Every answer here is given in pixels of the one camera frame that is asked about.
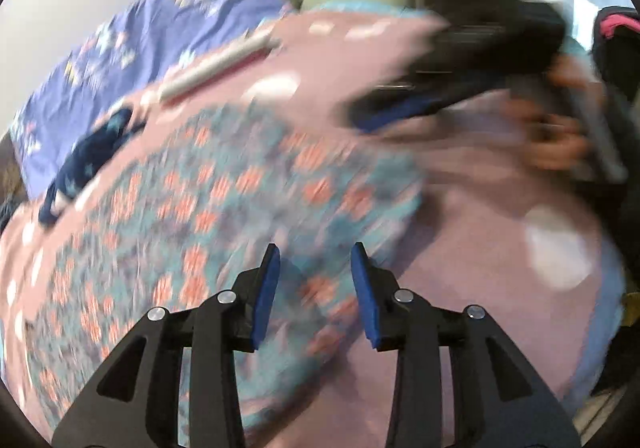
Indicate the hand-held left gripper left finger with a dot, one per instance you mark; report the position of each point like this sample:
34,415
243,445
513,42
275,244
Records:
262,300

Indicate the navy star print garment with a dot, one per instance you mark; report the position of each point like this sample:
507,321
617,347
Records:
80,173

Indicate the person's right hand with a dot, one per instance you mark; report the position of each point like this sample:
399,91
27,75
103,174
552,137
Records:
555,148

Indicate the blue tree print pillow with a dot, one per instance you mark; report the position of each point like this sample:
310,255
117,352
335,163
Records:
125,53

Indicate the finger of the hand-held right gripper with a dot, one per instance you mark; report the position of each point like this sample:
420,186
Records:
400,111

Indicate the pink polka dot blanket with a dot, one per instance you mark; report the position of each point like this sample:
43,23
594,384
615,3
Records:
475,238

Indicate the person's dark clothing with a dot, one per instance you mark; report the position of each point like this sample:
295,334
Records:
620,58

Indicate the teal floral shirt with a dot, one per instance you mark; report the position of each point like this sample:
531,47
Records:
175,228

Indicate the dark blue fluffy blanket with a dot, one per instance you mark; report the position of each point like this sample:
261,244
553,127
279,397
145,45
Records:
9,213

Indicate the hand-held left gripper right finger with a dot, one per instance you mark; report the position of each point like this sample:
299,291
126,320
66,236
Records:
365,300

